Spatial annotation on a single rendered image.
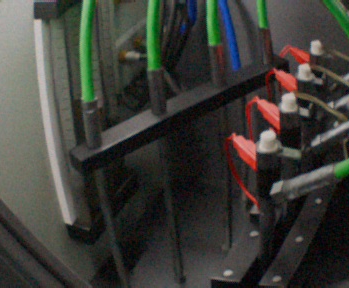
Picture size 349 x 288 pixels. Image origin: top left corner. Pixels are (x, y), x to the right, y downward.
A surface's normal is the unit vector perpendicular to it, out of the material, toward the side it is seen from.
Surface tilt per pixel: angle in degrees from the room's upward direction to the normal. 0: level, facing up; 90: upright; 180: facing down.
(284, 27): 90
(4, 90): 90
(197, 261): 0
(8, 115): 90
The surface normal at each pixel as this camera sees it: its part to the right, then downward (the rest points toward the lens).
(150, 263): -0.09, -0.83
